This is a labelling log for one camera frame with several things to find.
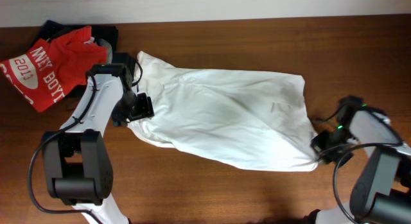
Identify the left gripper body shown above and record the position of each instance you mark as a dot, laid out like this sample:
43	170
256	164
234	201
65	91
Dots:
133	107

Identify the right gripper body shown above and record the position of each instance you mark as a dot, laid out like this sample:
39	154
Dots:
328	147

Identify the white printed t-shirt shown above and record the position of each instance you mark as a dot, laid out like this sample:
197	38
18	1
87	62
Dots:
253	120

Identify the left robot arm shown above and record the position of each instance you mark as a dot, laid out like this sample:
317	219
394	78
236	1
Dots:
77	166

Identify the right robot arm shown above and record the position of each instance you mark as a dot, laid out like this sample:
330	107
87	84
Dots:
373	198

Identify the grey folded garment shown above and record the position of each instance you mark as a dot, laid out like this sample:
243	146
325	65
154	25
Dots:
107	45

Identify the black folded garment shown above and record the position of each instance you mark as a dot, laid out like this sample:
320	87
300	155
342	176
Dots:
102	33

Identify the red printed t-shirt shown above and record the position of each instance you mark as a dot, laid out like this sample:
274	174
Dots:
21	72

